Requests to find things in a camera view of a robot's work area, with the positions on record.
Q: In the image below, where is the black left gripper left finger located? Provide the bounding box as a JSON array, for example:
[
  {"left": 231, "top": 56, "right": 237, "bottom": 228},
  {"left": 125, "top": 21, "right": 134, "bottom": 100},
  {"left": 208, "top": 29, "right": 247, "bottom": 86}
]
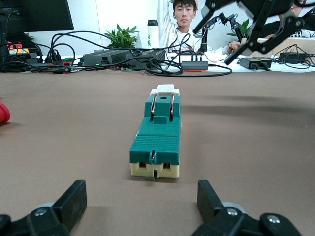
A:
[{"left": 0, "top": 180, "right": 88, "bottom": 236}]

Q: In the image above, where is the person in dark shirt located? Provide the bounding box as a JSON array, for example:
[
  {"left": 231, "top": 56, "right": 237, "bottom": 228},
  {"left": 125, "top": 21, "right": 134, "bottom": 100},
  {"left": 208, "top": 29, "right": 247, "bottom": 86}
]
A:
[{"left": 226, "top": 4, "right": 302, "bottom": 54}]

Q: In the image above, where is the black usb hub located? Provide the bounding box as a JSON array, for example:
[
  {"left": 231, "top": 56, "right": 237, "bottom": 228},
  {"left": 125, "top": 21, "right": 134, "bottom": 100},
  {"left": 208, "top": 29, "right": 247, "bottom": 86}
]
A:
[{"left": 181, "top": 60, "right": 209, "bottom": 71}]

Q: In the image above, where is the orange labelled device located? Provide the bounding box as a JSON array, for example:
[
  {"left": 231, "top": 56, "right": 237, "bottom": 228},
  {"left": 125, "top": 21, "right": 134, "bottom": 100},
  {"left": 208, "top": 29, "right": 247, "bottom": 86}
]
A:
[{"left": 8, "top": 48, "right": 30, "bottom": 55}]

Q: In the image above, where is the green potted plant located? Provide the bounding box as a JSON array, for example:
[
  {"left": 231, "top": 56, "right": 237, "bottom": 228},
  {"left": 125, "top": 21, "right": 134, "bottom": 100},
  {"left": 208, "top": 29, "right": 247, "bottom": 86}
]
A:
[
  {"left": 226, "top": 18, "right": 254, "bottom": 42},
  {"left": 103, "top": 24, "right": 140, "bottom": 50}
]

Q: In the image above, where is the black monitor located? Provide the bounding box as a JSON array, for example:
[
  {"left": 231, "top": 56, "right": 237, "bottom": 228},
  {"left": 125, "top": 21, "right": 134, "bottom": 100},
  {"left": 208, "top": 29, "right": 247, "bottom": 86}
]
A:
[{"left": 0, "top": 0, "right": 74, "bottom": 32}]

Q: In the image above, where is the white bottle black lid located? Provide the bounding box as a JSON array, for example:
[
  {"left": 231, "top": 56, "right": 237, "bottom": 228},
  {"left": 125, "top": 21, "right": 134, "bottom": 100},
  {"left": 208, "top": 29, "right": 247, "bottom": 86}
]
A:
[{"left": 147, "top": 19, "right": 159, "bottom": 49}]

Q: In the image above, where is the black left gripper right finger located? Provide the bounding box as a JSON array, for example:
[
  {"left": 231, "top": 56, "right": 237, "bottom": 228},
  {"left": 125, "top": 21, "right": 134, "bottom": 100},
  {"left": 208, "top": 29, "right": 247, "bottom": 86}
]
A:
[{"left": 190, "top": 180, "right": 303, "bottom": 236}]

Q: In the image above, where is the man in white shirt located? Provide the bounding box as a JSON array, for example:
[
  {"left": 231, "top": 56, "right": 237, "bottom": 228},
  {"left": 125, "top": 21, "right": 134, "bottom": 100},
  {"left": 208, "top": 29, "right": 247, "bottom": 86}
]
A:
[{"left": 157, "top": 0, "right": 212, "bottom": 54}]

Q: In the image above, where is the red mushroom button orange block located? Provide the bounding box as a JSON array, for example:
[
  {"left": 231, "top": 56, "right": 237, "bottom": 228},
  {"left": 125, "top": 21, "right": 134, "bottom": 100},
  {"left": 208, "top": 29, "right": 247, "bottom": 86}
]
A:
[{"left": 0, "top": 102, "right": 11, "bottom": 126}]

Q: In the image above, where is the green circuit board module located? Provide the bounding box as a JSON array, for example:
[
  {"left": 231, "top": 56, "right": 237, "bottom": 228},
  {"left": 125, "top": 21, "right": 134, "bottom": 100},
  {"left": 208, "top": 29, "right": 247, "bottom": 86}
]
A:
[{"left": 129, "top": 84, "right": 182, "bottom": 181}]

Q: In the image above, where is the black power supply box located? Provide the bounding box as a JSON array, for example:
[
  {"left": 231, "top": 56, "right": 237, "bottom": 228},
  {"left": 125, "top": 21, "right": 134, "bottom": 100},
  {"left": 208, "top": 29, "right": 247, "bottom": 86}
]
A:
[
  {"left": 83, "top": 49, "right": 135, "bottom": 66},
  {"left": 125, "top": 48, "right": 166, "bottom": 71}
]

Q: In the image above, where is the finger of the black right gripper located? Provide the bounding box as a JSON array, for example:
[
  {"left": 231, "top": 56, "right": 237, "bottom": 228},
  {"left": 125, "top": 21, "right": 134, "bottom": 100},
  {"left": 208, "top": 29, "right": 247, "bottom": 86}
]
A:
[
  {"left": 225, "top": 0, "right": 307, "bottom": 66},
  {"left": 193, "top": 0, "right": 249, "bottom": 35}
]

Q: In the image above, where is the tan cardboard box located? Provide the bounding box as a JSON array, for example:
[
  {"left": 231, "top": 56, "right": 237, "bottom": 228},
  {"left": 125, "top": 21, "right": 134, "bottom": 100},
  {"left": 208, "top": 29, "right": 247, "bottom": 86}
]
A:
[{"left": 255, "top": 36, "right": 315, "bottom": 59}]

